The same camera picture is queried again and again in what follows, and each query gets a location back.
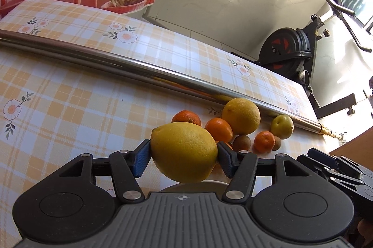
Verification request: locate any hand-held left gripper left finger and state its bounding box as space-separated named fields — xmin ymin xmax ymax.
xmin=58 ymin=140 xmax=151 ymax=203

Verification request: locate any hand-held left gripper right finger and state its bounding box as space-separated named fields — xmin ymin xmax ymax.
xmin=216 ymin=141 xmax=311 ymax=203

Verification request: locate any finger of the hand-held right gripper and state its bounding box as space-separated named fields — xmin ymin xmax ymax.
xmin=296 ymin=155 xmax=352 ymax=193
xmin=307 ymin=148 xmax=360 ymax=171

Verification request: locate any cream round plate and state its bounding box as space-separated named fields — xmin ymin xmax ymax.
xmin=158 ymin=180 xmax=231 ymax=194

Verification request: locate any pointed yellow lemon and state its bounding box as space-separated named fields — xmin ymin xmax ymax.
xmin=150 ymin=122 xmax=218 ymax=182

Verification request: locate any small orange tangerine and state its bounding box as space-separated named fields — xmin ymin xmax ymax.
xmin=254 ymin=131 xmax=276 ymax=154

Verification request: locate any round yellow lemon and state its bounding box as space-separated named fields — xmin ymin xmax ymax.
xmin=222 ymin=98 xmax=261 ymax=136

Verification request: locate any yellow-green round fruit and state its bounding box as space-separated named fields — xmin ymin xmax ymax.
xmin=270 ymin=115 xmax=294 ymax=140

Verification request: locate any dark orange tangerine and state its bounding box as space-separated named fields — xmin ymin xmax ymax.
xmin=171 ymin=110 xmax=202 ymax=128

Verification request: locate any bright orange with stem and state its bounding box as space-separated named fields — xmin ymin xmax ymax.
xmin=204 ymin=118 xmax=234 ymax=143

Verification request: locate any brown cardboard board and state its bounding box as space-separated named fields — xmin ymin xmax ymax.
xmin=329 ymin=123 xmax=373 ymax=157

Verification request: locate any long metal pole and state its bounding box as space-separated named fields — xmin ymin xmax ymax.
xmin=0 ymin=29 xmax=345 ymax=139

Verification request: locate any black exercise bike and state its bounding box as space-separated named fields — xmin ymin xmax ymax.
xmin=230 ymin=0 xmax=373 ymax=121

